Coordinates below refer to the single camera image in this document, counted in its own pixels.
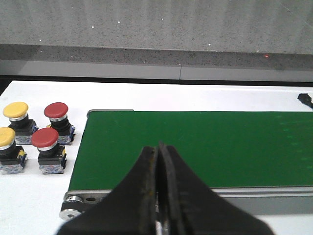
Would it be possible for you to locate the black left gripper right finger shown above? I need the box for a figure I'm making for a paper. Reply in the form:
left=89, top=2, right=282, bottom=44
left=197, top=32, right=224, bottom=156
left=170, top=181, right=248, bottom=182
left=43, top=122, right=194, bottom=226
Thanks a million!
left=158, top=142, right=273, bottom=235

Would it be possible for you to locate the yellow mushroom push button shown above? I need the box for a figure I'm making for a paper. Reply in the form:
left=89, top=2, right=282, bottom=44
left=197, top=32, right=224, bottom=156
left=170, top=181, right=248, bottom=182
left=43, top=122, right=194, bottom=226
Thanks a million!
left=0, top=127, right=27, bottom=174
left=3, top=101, right=39, bottom=145

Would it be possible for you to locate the black sensor cable with plug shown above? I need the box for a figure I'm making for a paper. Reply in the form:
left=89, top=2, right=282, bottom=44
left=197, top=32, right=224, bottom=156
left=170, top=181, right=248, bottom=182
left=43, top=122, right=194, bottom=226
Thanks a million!
left=297, top=93, right=313, bottom=110

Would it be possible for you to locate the green conveyor belt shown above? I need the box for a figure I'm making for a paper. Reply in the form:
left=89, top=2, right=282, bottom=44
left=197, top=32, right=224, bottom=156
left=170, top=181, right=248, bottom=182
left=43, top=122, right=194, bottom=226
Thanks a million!
left=69, top=111, right=313, bottom=190

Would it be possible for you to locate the aluminium conveyor side rail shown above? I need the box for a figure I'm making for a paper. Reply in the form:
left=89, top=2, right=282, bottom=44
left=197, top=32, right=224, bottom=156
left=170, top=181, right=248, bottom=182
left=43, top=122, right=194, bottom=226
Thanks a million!
left=59, top=186, right=313, bottom=221

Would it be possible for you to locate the red mushroom push button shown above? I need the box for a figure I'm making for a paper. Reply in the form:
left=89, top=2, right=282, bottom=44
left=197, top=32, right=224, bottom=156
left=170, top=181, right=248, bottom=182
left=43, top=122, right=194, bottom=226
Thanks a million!
left=44, top=102, right=75, bottom=145
left=31, top=127, right=67, bottom=174

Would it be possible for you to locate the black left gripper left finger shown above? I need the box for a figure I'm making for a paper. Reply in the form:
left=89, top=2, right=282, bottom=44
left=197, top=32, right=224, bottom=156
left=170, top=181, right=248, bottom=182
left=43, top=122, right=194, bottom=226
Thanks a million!
left=58, top=146, right=157, bottom=235

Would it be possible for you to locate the grey stone countertop slab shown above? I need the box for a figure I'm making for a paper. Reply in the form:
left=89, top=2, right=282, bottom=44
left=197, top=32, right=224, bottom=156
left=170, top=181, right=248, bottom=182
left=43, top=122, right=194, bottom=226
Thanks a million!
left=0, top=0, right=313, bottom=70

